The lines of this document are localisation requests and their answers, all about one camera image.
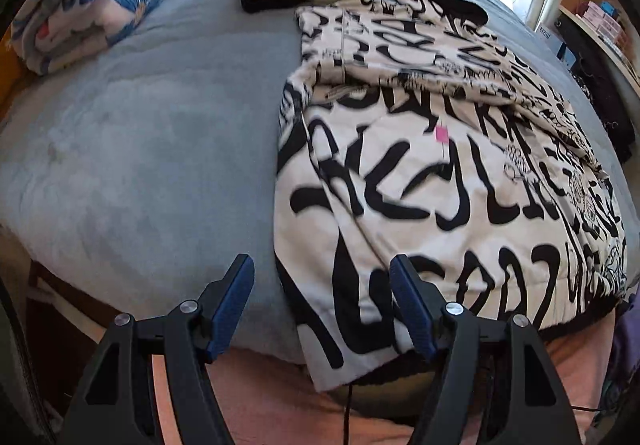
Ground blue floral rolled quilt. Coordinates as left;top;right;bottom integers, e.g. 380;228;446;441
10;0;203;76

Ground person's pink pants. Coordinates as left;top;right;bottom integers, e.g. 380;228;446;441
145;340;616;445

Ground white black printed jacket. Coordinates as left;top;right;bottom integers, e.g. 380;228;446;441
272;0;628;393

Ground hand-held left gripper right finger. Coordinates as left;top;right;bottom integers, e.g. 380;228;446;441
389;254;583;445

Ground white printed box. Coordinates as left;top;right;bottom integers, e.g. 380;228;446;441
535;22;576;63

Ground stack of pink boxes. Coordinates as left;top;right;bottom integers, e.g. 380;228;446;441
575;0;626;43

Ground purple cloth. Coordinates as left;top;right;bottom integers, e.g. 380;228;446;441
600;285;640;426

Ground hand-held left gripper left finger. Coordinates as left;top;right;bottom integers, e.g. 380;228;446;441
60;253;256;445

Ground black bag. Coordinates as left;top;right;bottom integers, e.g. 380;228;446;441
555;7;640;166

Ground wooden headboard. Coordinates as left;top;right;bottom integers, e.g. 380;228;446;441
0;25;31;110

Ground black folded garment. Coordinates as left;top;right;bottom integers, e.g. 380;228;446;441
240;0;321;16

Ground black cable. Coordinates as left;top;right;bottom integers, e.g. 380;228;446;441
342;382;354;445

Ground grey-blue bed blanket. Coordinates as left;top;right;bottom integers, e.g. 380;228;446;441
0;0;631;366

